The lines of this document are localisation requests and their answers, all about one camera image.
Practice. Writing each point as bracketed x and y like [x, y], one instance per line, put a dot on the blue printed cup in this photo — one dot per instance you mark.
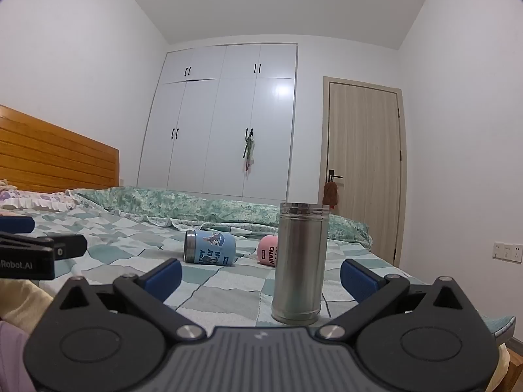
[212, 247]

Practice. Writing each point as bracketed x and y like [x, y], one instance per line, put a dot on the wooden headboard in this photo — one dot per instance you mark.
[53, 159]

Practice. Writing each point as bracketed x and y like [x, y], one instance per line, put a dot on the hanging green pink ornament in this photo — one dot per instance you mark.
[248, 153]

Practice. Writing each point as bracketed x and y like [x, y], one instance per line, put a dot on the yellow cloth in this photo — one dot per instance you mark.
[24, 300]

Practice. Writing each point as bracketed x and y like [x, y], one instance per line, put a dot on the white wardrobe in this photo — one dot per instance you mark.
[220, 130]

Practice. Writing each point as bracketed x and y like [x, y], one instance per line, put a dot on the tall steel cup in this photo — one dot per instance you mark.
[299, 269]

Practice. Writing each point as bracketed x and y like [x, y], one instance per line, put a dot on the green floral quilt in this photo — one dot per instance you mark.
[196, 206]

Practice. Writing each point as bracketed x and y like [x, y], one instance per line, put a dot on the wooden bed frame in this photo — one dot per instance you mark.
[512, 369]

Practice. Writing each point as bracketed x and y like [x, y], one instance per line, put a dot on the purple cloth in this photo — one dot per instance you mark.
[12, 355]

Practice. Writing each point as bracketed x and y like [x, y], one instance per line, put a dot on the light wooden door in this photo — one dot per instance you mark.
[363, 151]

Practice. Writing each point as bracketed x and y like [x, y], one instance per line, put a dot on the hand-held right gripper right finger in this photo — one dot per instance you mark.
[359, 281]

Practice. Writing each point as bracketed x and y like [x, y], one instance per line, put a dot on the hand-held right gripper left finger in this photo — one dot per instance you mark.
[162, 281]

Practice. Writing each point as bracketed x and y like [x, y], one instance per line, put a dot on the purple floral pillow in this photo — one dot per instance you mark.
[36, 201]

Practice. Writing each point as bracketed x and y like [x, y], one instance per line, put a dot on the white wall socket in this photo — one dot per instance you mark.
[508, 252]

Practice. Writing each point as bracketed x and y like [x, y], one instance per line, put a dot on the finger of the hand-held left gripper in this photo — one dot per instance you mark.
[69, 246]
[16, 224]

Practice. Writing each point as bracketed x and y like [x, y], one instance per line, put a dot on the pink printed cup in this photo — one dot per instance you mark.
[267, 251]

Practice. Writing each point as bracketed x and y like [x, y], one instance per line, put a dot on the brown hanging pouch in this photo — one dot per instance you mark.
[330, 195]

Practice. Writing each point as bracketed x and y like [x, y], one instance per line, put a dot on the checked green bed sheet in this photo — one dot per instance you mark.
[135, 249]

